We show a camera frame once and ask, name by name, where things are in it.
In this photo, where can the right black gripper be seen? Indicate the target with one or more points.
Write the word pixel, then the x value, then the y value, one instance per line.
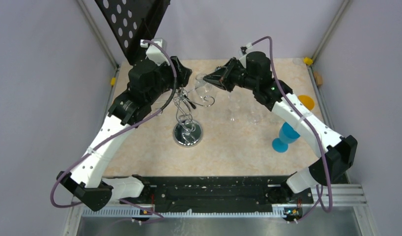
pixel 221 77

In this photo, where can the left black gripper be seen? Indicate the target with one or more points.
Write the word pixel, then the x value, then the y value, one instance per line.
pixel 183 73

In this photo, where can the clear patterned glass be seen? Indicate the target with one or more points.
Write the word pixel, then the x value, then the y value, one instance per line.
pixel 206 91

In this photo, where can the clear smooth wine glass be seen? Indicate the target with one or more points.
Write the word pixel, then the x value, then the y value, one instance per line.
pixel 234 104

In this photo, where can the clear wine glass front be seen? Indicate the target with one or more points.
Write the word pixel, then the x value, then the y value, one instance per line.
pixel 254 114

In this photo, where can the blue wine glass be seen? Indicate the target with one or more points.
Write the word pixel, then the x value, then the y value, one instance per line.
pixel 287 135

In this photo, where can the yellow wine glass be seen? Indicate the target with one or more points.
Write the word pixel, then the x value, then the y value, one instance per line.
pixel 307 101

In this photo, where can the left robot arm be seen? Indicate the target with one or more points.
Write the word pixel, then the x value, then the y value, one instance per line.
pixel 84 179

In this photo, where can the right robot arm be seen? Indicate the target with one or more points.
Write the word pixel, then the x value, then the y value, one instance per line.
pixel 335 152

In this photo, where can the chrome wine glass rack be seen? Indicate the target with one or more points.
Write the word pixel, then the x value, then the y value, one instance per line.
pixel 188 132

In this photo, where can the black perforated music stand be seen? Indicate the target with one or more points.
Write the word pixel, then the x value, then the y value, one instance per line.
pixel 131 21

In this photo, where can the yellow corner clamp right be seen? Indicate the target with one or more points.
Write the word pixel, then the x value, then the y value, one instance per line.
pixel 308 61

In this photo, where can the wooden block at edge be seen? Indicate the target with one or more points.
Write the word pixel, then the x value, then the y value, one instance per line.
pixel 318 78

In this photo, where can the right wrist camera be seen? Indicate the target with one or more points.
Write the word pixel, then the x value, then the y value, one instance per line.
pixel 244 50

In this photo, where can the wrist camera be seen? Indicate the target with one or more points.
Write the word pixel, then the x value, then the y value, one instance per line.
pixel 153 53
pixel 244 50

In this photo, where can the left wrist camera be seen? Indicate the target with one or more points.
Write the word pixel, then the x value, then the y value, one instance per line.
pixel 153 53

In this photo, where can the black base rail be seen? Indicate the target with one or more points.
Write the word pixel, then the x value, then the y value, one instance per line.
pixel 203 194

